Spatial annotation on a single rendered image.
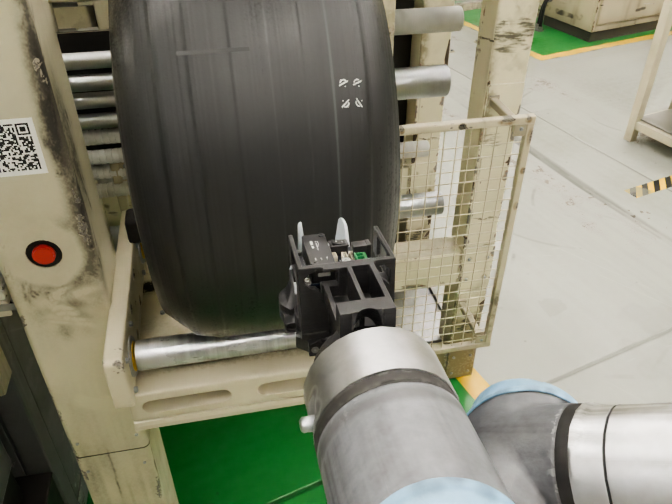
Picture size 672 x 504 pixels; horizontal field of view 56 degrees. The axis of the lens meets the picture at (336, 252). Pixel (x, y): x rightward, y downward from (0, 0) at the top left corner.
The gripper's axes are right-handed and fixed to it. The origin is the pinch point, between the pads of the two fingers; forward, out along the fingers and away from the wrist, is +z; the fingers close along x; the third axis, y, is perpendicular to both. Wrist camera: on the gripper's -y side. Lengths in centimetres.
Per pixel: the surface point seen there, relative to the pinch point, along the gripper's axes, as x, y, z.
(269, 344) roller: 3.7, -28.5, 24.4
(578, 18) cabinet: -275, -57, 411
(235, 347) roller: 8.7, -28.2, 24.4
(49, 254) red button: 31.9, -12.3, 29.7
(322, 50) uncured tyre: -3.4, 16.1, 12.7
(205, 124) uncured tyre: 8.9, 10.4, 9.9
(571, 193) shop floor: -157, -98, 198
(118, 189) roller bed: 28, -21, 71
